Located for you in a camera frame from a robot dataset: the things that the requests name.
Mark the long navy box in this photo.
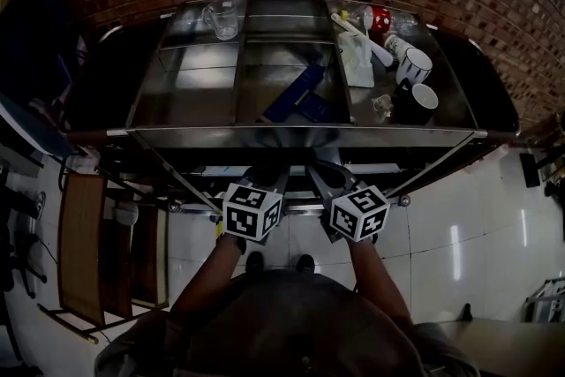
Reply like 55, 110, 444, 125
260, 64, 327, 124

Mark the red dotted mug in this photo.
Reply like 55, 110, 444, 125
368, 5, 393, 33

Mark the small navy box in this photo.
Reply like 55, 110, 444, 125
298, 92, 333, 124

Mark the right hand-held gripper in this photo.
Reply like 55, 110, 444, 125
307, 165, 391, 245

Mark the white plastic bag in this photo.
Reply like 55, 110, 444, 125
337, 32, 376, 88

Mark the black mug white inside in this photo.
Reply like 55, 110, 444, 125
390, 79, 440, 124

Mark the metal cart with trays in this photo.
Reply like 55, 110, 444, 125
64, 0, 523, 220

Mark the black garment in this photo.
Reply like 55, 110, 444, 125
0, 0, 87, 111

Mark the small clear glass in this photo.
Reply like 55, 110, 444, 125
371, 94, 394, 118

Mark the beige partition panel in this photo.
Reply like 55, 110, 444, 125
410, 317, 565, 377

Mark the white striped mug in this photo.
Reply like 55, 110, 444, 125
395, 47, 433, 86

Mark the clear plastic bottle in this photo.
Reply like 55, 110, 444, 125
390, 11, 420, 34

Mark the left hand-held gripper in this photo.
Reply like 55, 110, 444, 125
222, 166, 292, 244

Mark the silver metal rack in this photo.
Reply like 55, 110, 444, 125
523, 275, 565, 323

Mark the person's grey shirt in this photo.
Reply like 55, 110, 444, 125
94, 268, 482, 377

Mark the patterned paper cup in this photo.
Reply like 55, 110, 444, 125
382, 34, 410, 58

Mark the clear glass pitcher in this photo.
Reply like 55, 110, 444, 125
201, 0, 242, 41

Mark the wooden framed board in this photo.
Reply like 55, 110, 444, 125
37, 170, 172, 345

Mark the white slipper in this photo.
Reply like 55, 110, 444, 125
109, 201, 140, 229

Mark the person's left forearm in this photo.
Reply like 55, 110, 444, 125
169, 233, 248, 323

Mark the person's right forearm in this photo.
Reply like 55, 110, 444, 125
346, 236, 416, 328

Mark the cream plastic spoon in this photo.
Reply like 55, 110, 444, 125
330, 11, 367, 36

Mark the black flat panel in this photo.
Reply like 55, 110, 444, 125
519, 152, 542, 190

